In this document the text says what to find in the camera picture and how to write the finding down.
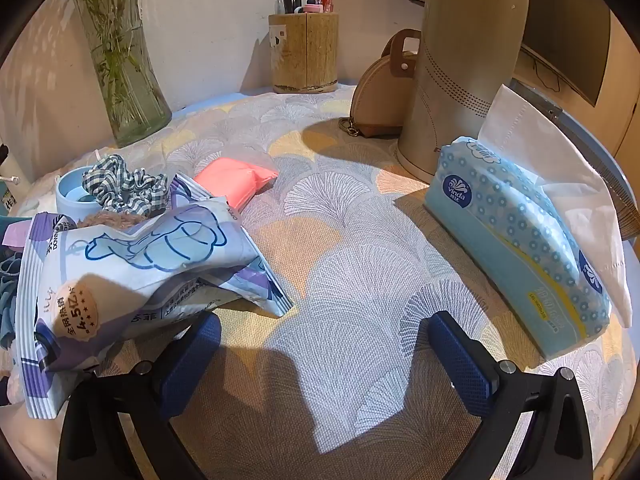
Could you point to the checked fabric scrunchie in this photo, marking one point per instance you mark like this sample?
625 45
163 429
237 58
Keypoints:
130 182

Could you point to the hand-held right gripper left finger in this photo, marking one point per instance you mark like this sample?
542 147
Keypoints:
190 360

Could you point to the clear glass vase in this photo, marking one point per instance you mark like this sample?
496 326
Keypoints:
130 95

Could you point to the wooden pen holder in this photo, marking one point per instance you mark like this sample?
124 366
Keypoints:
305 55

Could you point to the blue tissue pack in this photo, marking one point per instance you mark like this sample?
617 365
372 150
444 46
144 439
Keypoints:
500 240

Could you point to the pink soft packet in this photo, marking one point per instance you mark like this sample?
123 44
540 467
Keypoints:
235 180

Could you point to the light blue tape roll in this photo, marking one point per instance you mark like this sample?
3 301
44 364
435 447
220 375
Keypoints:
70 195

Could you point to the tall beige cylinder appliance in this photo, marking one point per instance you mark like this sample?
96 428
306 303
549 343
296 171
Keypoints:
460 60

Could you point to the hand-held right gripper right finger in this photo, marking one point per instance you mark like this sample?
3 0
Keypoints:
460 365

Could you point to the blue cloth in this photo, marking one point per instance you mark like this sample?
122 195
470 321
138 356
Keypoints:
9 300

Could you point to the beige round bag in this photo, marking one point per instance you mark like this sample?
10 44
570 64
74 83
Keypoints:
385 95

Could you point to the brown fuzzy scrunchie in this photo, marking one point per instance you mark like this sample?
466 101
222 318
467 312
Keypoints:
112 221

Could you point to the white purple printed wipes packet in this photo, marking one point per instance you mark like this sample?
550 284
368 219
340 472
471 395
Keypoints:
150 260

